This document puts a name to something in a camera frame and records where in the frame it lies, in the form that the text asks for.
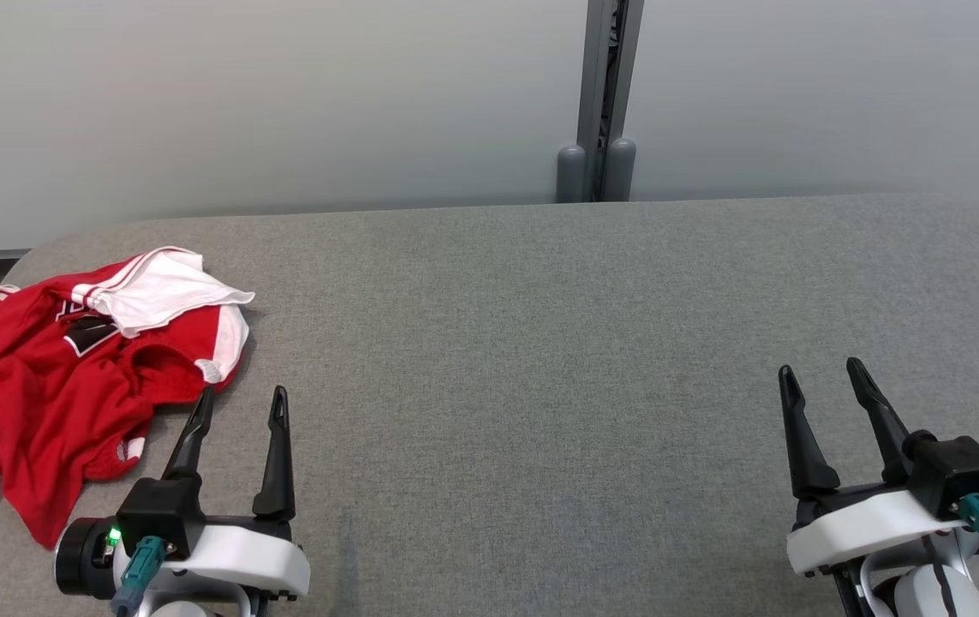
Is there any grey double-rail partition post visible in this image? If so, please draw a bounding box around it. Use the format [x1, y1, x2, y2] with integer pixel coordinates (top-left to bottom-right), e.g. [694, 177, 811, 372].
[576, 0, 646, 203]

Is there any grey cylinder post foot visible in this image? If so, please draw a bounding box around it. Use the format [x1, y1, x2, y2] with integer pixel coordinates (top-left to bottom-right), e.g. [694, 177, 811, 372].
[605, 137, 637, 203]
[556, 144, 587, 205]

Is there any red white basketball jersey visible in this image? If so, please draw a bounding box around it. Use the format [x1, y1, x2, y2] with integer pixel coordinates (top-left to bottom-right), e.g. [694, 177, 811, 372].
[0, 247, 256, 549]

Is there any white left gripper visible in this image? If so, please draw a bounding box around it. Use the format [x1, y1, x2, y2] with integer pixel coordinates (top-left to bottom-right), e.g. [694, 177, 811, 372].
[54, 385, 313, 605]

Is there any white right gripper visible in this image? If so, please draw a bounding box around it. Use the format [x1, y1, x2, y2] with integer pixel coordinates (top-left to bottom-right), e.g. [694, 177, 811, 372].
[778, 356, 979, 575]

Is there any red shorts white side stripe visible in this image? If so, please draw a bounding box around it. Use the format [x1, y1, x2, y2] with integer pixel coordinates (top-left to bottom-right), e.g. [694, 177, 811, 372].
[69, 302, 251, 481]

